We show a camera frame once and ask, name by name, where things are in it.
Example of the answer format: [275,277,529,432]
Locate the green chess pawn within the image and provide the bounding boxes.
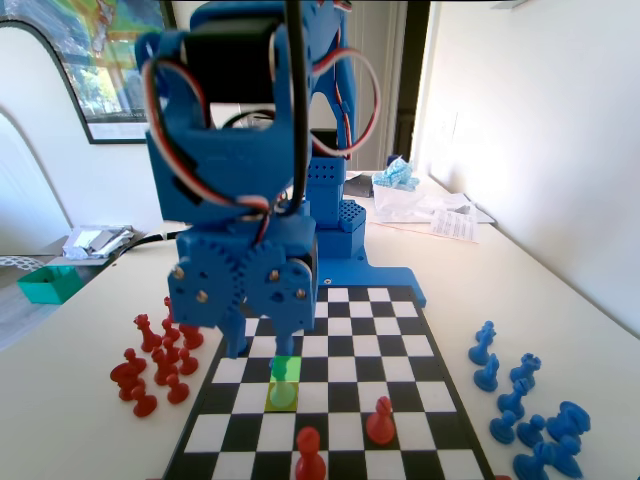
[269,347,301,410]

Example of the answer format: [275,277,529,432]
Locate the red chess pawn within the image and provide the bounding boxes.
[131,384,159,419]
[178,347,200,376]
[165,373,191,405]

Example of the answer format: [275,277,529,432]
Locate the red chess queen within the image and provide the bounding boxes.
[133,313,162,354]

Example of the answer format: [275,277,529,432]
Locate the tall red chess piece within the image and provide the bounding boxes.
[294,425,328,480]

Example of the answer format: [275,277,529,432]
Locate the blue chess piece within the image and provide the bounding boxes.
[512,440,556,480]
[497,377,531,421]
[542,434,585,479]
[468,319,498,366]
[473,352,500,393]

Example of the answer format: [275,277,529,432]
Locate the blue chess pawn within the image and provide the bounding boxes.
[488,409,519,445]
[516,413,547,449]

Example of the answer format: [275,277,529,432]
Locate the blue chess rook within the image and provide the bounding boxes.
[509,352,543,391]

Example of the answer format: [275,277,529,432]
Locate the black and white chessboard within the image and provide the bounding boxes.
[160,285,496,480]

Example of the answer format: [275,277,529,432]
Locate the black flat device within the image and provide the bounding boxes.
[346,173,377,199]

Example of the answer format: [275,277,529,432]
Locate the clear plastic bag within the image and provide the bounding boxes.
[373,184,474,224]

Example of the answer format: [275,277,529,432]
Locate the blue white crumpled bag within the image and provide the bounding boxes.
[372,154,421,192]

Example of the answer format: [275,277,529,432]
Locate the printed paper sheet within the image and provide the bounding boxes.
[428,208,481,245]

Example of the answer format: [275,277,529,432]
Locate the green plastic box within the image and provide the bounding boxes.
[17,264,84,305]

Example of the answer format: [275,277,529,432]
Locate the patterned grey white cloth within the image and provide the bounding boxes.
[0,254,36,274]

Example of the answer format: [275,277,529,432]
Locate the black framed poster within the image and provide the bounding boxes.
[0,0,179,146]

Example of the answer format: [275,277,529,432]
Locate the white arched panel dark rim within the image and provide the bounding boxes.
[0,19,94,251]

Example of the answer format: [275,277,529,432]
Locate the white red black servo wires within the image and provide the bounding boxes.
[309,47,382,157]
[141,53,274,246]

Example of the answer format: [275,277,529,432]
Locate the black power cable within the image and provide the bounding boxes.
[107,228,181,257]

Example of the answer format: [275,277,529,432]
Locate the thick black camera cable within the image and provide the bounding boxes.
[282,0,314,216]

